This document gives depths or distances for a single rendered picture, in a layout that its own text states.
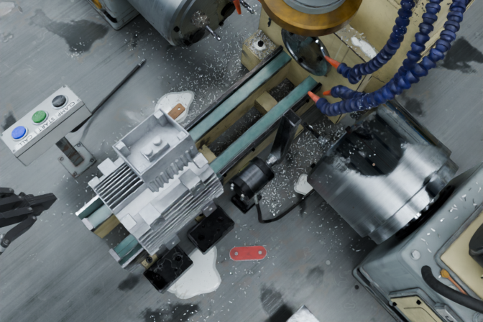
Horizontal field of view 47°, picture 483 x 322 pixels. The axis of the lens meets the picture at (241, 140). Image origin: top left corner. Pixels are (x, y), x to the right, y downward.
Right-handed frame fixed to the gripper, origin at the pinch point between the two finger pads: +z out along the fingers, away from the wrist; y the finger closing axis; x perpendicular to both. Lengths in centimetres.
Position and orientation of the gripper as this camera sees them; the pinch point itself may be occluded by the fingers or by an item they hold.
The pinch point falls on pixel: (37, 203)
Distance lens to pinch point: 101.4
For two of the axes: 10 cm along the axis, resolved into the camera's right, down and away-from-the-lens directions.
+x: -6.6, 7.0, 2.7
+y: -6.7, -7.1, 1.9
